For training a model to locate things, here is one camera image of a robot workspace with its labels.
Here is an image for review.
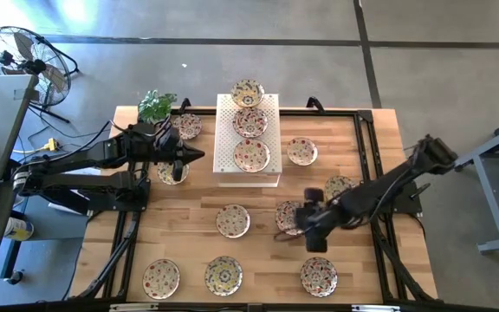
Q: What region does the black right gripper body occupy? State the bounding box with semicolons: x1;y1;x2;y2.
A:
303;188;335;254

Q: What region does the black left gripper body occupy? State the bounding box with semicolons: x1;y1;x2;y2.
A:
152;123;188;182

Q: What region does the black bowl with orange flowers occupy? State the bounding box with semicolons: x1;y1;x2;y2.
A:
232;107;269;139
172;113;204;140
299;257;339;298
274;199;307;237

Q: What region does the patterned plate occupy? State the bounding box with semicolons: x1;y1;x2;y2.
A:
141;258;181;301

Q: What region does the white perforated metal shelf riser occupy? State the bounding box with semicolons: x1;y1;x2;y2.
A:
212;93;283;188

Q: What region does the green potted plant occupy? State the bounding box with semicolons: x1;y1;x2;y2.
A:
137;89;178;125

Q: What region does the black device with green light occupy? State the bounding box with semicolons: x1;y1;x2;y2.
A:
69;107;439;307

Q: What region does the black floor fan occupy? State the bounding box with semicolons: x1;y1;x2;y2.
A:
0;25;80;125

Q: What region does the white and yellow can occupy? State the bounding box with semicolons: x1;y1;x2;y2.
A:
3;216;36;243

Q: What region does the grey metal side table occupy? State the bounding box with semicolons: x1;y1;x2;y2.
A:
452;110;499;255

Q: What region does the silver metal bracket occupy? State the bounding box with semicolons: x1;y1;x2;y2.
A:
352;304;401;312
109;302;159;312

